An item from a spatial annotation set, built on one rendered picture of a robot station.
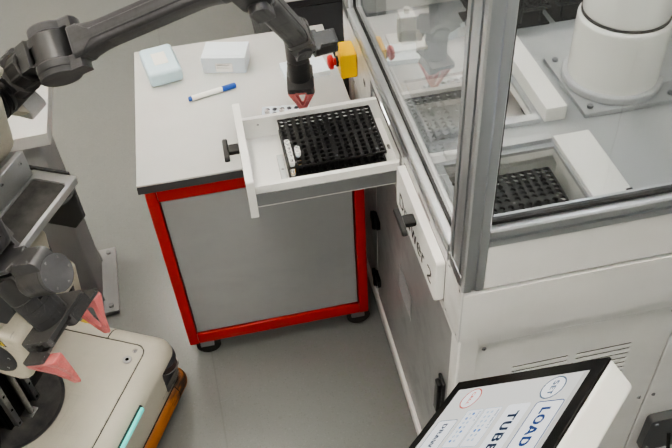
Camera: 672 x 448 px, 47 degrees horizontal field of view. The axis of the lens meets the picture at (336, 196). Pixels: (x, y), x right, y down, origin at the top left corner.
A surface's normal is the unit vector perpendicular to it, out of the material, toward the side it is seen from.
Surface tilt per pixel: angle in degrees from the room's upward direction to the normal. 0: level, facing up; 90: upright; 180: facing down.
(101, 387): 0
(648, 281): 90
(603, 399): 40
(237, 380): 0
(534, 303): 90
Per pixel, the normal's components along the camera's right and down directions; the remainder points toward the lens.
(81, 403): -0.05, -0.73
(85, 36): -0.22, -0.04
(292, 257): 0.20, 0.66
